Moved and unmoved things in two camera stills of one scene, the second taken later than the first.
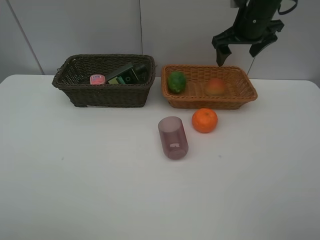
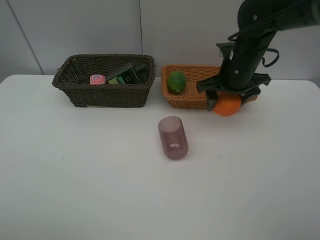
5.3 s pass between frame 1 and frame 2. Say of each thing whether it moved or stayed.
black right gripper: moved
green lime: stayed
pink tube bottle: stayed
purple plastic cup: stayed
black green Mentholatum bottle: stayed
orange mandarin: moved
